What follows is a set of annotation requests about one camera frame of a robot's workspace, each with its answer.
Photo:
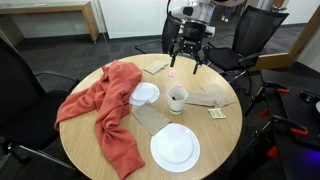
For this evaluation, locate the slanted wooden frame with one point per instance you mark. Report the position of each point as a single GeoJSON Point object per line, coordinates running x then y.
{"type": "Point", "coordinates": [283, 60]}

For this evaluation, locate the yellow sugar packet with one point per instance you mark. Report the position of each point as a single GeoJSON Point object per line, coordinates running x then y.
{"type": "Point", "coordinates": [216, 113]}

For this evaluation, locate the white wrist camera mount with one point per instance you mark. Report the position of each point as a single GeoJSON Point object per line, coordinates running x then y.
{"type": "Point", "coordinates": [210, 31]}

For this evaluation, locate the small white plate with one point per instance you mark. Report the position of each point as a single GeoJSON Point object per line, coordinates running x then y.
{"type": "Point", "coordinates": [145, 91]}

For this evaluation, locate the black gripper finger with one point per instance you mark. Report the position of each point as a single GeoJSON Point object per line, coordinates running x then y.
{"type": "Point", "coordinates": [197, 61]}
{"type": "Point", "coordinates": [173, 58]}

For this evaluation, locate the black mesh office chair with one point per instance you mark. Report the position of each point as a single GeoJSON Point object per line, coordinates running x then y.
{"type": "Point", "coordinates": [16, 100]}
{"type": "Point", "coordinates": [253, 30]}
{"type": "Point", "coordinates": [168, 33]}

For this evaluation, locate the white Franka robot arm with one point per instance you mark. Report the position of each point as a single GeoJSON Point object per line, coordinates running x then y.
{"type": "Point", "coordinates": [200, 10]}

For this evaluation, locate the person in jeans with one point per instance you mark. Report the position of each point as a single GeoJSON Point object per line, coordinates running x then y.
{"type": "Point", "coordinates": [225, 15]}

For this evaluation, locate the large white plate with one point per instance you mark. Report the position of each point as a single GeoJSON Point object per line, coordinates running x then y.
{"type": "Point", "coordinates": [175, 148]}

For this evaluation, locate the black orange bar clamp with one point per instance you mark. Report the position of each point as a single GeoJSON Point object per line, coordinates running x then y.
{"type": "Point", "coordinates": [283, 120]}
{"type": "Point", "coordinates": [270, 86]}

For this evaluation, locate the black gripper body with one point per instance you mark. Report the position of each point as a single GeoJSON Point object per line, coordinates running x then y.
{"type": "Point", "coordinates": [194, 33]}

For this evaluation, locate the pink sugar packet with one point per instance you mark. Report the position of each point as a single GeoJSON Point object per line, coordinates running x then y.
{"type": "Point", "coordinates": [172, 73]}
{"type": "Point", "coordinates": [178, 86]}

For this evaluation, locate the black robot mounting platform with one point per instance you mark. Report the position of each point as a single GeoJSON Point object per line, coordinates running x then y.
{"type": "Point", "coordinates": [296, 110]}

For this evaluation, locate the tan cardboard piece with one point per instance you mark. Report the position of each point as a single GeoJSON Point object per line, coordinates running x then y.
{"type": "Point", "coordinates": [155, 66]}

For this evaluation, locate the light wooden bench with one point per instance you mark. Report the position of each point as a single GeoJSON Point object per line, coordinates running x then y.
{"type": "Point", "coordinates": [88, 20]}

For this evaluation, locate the orange cloth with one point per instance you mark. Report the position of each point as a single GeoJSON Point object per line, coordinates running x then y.
{"type": "Point", "coordinates": [113, 100]}

